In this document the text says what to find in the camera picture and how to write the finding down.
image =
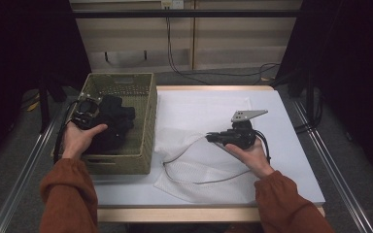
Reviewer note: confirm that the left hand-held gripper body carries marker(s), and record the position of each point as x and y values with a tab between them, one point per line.
85	111

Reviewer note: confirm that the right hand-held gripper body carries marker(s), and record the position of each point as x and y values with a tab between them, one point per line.
241	134

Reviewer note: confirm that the black garment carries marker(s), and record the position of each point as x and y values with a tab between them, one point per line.
116	123

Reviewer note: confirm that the white mesh laundry bag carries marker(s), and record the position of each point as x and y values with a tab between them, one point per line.
200	187

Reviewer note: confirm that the green woven basket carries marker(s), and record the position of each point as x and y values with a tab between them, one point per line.
142	129

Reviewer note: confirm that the person's right hand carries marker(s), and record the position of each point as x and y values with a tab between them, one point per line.
252	158

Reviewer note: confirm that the person's left hand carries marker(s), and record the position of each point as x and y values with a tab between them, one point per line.
79	140

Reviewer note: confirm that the black metal stand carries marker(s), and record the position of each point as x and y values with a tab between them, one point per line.
43	106
310	97

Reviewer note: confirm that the white foam mat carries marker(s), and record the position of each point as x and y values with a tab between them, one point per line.
285	123

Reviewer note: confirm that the dark curtain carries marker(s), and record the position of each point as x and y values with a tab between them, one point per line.
19	48
356	64

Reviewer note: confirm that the beige wooden cabinet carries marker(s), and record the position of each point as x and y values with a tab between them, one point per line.
239	42

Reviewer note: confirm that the black horizontal bar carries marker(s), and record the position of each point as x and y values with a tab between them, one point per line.
187	13

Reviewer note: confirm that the aluminium floor rail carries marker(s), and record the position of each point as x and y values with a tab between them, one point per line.
336	174
22	181

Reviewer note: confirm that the wall power socket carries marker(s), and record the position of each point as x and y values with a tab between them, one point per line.
172	4

